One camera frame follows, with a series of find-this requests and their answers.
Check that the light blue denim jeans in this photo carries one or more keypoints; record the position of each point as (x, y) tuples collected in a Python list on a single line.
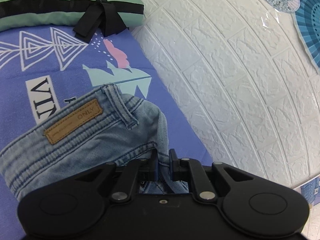
[(102, 126)]

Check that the purple patterned bed sheet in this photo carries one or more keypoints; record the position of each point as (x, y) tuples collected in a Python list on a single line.
[(45, 68)]

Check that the bedding advertisement poster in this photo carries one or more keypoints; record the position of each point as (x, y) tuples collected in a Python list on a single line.
[(310, 191)]

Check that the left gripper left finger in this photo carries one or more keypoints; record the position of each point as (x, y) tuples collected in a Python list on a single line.
[(135, 172)]

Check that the blue paper fan decoration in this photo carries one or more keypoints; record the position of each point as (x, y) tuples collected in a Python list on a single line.
[(306, 20)]

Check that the green pillow with black ribbon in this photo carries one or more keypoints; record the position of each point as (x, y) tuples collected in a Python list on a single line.
[(85, 16)]

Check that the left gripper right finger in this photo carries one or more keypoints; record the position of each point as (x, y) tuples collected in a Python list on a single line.
[(192, 172)]

